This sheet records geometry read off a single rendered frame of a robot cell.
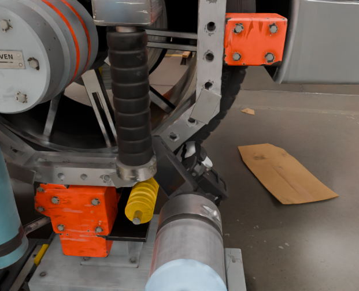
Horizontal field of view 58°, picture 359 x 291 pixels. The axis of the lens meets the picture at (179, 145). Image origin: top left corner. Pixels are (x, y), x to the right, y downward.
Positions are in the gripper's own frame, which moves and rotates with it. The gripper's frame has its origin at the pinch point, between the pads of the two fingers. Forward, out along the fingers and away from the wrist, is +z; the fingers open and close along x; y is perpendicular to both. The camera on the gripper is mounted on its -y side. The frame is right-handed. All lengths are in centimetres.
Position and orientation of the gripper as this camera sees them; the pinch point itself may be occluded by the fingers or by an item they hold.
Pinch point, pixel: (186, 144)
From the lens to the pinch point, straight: 64.4
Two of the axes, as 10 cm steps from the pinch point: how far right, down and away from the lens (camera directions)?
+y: 7.1, 6.5, 2.9
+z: 0.7, -4.7, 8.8
